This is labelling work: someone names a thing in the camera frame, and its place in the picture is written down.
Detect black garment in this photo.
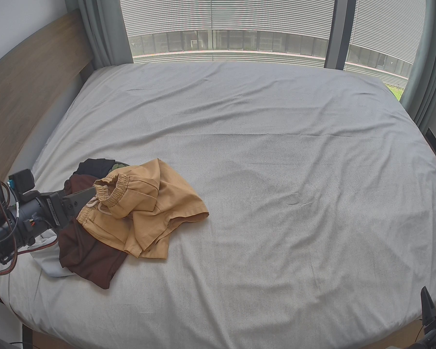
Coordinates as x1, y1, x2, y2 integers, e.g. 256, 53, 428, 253
76, 158, 113, 177

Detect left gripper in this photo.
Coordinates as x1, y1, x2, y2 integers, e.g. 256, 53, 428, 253
13, 187, 97, 243

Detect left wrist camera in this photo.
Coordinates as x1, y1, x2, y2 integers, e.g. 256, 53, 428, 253
8, 169, 37, 203

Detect window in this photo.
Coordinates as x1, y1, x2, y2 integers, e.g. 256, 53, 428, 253
116, 0, 427, 86

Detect white garment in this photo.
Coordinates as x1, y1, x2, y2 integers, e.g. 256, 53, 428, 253
31, 231, 77, 279

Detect brown garment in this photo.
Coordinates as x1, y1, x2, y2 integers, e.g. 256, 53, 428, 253
58, 173, 128, 290

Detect tan shorts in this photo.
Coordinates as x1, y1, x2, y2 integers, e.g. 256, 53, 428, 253
76, 159, 209, 259

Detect bed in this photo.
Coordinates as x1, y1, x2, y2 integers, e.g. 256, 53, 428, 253
0, 9, 436, 349

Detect grey-green curtain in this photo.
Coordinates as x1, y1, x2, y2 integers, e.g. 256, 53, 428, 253
62, 0, 133, 70
400, 0, 436, 132

